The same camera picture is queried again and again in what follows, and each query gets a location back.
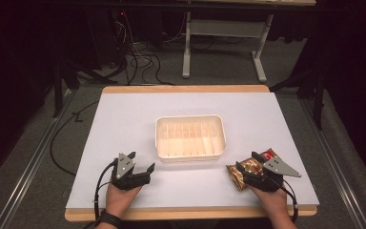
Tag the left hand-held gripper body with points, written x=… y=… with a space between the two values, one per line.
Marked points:
x=124 y=173

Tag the white table sheet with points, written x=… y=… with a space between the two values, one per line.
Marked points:
x=203 y=105

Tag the white plastic basket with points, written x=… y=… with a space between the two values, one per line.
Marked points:
x=190 y=138

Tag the gold and red snack packet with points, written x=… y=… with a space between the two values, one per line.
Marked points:
x=249 y=171

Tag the person's right hand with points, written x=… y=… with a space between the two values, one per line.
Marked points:
x=271 y=202

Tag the white metal desk frame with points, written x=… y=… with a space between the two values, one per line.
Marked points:
x=225 y=28

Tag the black metal stand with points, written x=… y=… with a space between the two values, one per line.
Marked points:
x=60 y=86
x=317 y=95

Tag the metal floor rail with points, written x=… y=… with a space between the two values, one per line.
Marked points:
x=333 y=165
x=28 y=171

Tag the person's left hand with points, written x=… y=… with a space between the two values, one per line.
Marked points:
x=120 y=200

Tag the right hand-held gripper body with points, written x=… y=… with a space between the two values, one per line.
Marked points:
x=268 y=176

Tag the black wristwatch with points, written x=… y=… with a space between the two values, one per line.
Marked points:
x=108 y=218

